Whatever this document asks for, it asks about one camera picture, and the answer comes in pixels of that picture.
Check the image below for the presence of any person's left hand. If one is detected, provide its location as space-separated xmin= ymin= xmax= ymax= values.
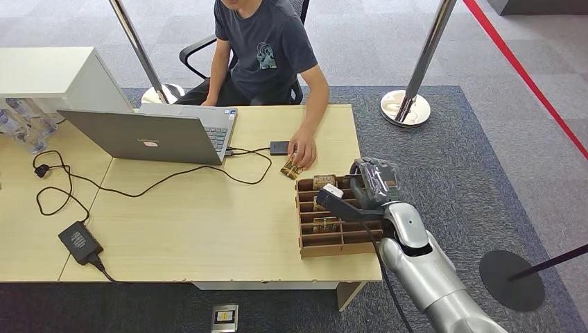
xmin=287 ymin=128 xmax=318 ymax=171

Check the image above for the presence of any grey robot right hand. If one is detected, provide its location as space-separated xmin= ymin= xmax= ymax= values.
xmin=348 ymin=156 xmax=406 ymax=210

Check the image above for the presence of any small black card reader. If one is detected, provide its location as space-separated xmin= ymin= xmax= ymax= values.
xmin=269 ymin=139 xmax=292 ymax=157

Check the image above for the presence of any person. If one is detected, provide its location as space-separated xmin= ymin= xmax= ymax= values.
xmin=175 ymin=0 xmax=331 ymax=171

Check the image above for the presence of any wooden card organizer box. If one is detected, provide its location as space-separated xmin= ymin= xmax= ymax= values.
xmin=295 ymin=173 xmax=385 ymax=259

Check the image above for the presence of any black office chair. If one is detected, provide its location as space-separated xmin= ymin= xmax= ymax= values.
xmin=178 ymin=0 xmax=311 ymax=106

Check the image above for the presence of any grey laptop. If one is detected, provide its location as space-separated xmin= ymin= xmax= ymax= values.
xmin=57 ymin=102 xmax=239 ymax=167

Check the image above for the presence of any dark grey mottled rug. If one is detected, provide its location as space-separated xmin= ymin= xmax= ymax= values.
xmin=0 ymin=85 xmax=588 ymax=333

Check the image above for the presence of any wooden desk leg panel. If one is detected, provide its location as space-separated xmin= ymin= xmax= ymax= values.
xmin=336 ymin=280 xmax=368 ymax=313

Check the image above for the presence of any white cabinet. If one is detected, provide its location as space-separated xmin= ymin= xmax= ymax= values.
xmin=0 ymin=46 xmax=135 ymax=114

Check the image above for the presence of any black stanchion with round base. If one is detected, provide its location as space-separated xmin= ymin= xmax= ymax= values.
xmin=478 ymin=242 xmax=588 ymax=314

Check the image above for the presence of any clear plastic water bottle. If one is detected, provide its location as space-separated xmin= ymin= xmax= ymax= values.
xmin=5 ymin=97 xmax=59 ymax=137
xmin=0 ymin=108 xmax=49 ymax=155

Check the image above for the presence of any red floor tape line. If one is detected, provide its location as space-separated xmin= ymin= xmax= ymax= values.
xmin=462 ymin=0 xmax=588 ymax=162

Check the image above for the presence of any metal floor socket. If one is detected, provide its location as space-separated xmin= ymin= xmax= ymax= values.
xmin=210 ymin=303 xmax=240 ymax=333

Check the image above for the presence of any black power adapter brick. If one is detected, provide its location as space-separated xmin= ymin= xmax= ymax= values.
xmin=58 ymin=221 xmax=105 ymax=266

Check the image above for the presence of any dark furniture base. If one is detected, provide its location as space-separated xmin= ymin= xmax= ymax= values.
xmin=485 ymin=0 xmax=588 ymax=17

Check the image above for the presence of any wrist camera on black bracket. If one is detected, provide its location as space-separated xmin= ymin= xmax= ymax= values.
xmin=315 ymin=183 xmax=386 ymax=224

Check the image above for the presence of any black card reader cable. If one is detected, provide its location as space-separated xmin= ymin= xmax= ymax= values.
xmin=224 ymin=146 xmax=272 ymax=156

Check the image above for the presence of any chrome stanchion post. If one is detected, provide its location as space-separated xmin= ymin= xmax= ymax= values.
xmin=108 ymin=0 xmax=187 ymax=105
xmin=379 ymin=0 xmax=458 ymax=128

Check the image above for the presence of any black laptop charging cable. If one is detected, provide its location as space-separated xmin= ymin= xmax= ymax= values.
xmin=32 ymin=148 xmax=274 ymax=225

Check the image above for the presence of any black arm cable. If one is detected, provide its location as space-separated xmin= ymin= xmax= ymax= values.
xmin=358 ymin=220 xmax=415 ymax=333

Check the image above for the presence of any black mains cable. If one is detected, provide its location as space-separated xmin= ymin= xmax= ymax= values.
xmin=88 ymin=254 xmax=119 ymax=284

